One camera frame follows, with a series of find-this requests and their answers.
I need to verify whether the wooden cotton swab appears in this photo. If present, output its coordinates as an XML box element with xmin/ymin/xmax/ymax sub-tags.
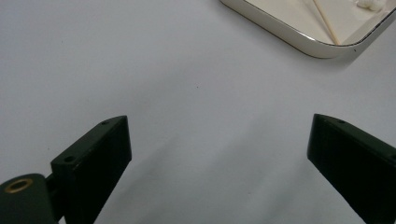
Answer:
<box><xmin>312</xmin><ymin>0</ymin><xmax>342</xmax><ymax>46</ymax></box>

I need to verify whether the white cotton ball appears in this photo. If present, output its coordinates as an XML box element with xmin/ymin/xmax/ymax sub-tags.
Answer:
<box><xmin>354</xmin><ymin>0</ymin><xmax>386</xmax><ymax>13</ymax></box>

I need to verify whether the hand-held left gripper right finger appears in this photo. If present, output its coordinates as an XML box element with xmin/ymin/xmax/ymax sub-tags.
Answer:
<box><xmin>306</xmin><ymin>113</ymin><xmax>396</xmax><ymax>224</ymax></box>

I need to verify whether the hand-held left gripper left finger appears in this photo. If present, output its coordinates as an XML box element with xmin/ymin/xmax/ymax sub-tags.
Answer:
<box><xmin>50</xmin><ymin>115</ymin><xmax>133</xmax><ymax>224</ymax></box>

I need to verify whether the white rectangular tray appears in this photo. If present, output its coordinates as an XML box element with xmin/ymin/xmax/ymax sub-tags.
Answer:
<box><xmin>219</xmin><ymin>0</ymin><xmax>396</xmax><ymax>60</ymax></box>

